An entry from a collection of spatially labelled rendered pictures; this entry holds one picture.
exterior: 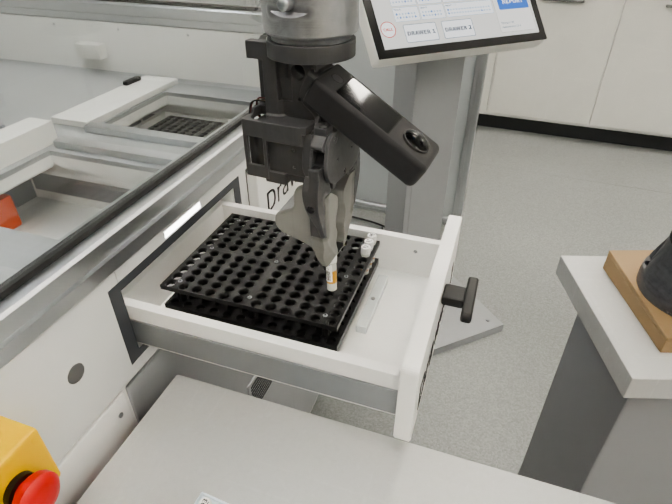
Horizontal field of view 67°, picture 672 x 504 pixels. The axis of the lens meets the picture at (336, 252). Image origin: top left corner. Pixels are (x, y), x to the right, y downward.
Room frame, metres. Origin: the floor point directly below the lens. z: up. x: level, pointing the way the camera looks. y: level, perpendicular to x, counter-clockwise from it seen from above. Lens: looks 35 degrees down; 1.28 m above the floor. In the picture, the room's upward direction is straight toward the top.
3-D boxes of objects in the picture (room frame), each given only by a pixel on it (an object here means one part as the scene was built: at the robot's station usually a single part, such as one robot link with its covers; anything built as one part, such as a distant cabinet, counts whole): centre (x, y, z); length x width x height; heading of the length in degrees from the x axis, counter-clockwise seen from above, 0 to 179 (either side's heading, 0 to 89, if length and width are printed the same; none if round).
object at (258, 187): (0.85, 0.08, 0.87); 0.29 x 0.02 x 0.11; 161
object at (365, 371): (0.52, 0.08, 0.86); 0.40 x 0.26 x 0.06; 71
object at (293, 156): (0.43, 0.03, 1.12); 0.09 x 0.08 x 0.12; 65
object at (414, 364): (0.45, -0.11, 0.87); 0.29 x 0.02 x 0.11; 161
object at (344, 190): (0.44, 0.01, 1.02); 0.06 x 0.03 x 0.09; 65
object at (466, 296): (0.44, -0.14, 0.91); 0.07 x 0.04 x 0.01; 161
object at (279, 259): (0.51, 0.08, 0.87); 0.22 x 0.18 x 0.06; 71
